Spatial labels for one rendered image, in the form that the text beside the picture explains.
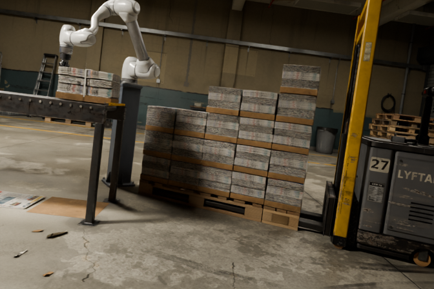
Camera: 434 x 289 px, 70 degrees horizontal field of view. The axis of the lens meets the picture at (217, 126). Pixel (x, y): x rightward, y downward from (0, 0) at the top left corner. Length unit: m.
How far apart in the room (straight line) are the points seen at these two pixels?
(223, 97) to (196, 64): 6.90
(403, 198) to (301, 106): 0.93
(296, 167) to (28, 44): 9.47
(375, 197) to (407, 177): 0.24
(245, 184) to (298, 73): 0.99
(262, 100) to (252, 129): 0.25
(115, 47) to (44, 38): 2.07
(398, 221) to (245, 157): 1.16
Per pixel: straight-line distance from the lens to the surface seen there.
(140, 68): 3.05
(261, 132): 2.56
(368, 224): 2.48
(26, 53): 10.91
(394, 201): 2.47
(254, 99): 2.57
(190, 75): 9.48
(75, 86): 2.43
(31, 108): 2.35
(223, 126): 2.63
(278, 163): 2.55
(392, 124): 8.44
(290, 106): 2.52
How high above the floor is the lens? 0.86
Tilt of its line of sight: 3 degrees down
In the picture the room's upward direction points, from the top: 7 degrees clockwise
